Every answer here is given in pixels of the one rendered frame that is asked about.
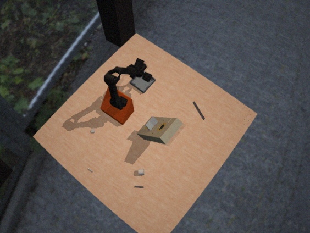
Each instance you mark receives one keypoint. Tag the tan service panel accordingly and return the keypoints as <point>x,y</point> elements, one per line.
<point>163,130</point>

